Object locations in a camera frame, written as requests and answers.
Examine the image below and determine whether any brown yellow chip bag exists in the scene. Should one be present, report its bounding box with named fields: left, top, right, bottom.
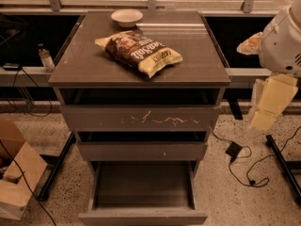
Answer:
left=95, top=30, right=182, bottom=78

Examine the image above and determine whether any white ceramic bowl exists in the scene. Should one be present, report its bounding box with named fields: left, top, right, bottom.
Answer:
left=111, top=8, right=143, bottom=28

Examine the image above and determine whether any grey three-drawer cabinet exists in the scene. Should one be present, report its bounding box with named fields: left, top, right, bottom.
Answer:
left=49, top=11, right=230, bottom=169

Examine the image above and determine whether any black power adapter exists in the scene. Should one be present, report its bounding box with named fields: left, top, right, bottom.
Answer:
left=226, top=142, right=243, bottom=158

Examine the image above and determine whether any black left floor rail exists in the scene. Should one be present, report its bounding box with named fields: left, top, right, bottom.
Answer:
left=38, top=133, right=75, bottom=202

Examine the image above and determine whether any grey middle drawer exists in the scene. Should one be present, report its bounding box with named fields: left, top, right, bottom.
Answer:
left=77, top=132, right=207, bottom=161

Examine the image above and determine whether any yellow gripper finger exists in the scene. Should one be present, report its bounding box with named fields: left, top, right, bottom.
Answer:
left=236, top=32, right=262, bottom=56
left=247, top=73, right=298, bottom=133

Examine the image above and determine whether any grey scratched top drawer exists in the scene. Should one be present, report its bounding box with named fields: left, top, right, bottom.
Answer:
left=61, top=105, right=219, bottom=132

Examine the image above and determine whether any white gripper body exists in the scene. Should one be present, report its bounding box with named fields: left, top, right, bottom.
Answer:
left=259, top=5, right=301, bottom=77

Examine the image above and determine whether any black right floor rail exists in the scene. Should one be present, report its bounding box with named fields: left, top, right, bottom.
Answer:
left=266, top=135, right=301, bottom=205

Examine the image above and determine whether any black device on ledge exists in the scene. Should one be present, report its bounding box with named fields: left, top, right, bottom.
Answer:
left=3, top=63, right=22, bottom=72

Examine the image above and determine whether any black floor rail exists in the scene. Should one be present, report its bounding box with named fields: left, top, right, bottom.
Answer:
left=266, top=135, right=301, bottom=205
left=38, top=133, right=75, bottom=202

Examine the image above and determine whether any grey bottom drawer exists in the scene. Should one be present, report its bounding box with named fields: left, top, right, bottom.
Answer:
left=79, top=161, right=207, bottom=226

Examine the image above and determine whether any small clear bottle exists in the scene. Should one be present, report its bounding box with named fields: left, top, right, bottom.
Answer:
left=38, top=43, right=55, bottom=73

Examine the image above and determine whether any cardboard box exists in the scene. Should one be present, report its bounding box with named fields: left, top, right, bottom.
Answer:
left=0, top=119, right=47, bottom=220

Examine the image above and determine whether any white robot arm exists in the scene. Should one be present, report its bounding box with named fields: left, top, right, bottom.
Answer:
left=236, top=0, right=301, bottom=136

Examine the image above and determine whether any black cable over box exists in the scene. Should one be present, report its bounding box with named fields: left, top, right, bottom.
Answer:
left=0, top=139, right=58, bottom=226

